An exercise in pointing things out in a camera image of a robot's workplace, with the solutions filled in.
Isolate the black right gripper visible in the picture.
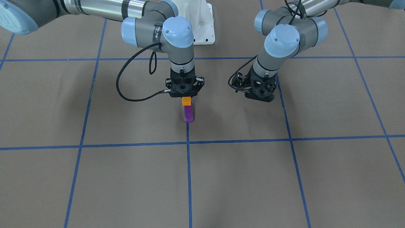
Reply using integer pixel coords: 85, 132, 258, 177
166, 68, 204, 94

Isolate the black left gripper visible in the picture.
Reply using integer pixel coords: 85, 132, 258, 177
230, 71, 275, 93

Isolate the orange trapezoid block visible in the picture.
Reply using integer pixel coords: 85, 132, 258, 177
181, 97, 192, 106

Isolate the purple trapezoid block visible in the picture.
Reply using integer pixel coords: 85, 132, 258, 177
184, 105, 194, 123

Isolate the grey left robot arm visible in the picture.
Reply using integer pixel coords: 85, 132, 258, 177
227, 0, 350, 102

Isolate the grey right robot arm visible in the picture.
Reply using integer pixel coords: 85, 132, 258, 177
0, 0, 204, 97

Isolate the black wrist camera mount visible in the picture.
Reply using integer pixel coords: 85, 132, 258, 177
245, 76, 277, 102

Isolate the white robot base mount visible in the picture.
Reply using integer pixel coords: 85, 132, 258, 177
173, 0, 215, 45

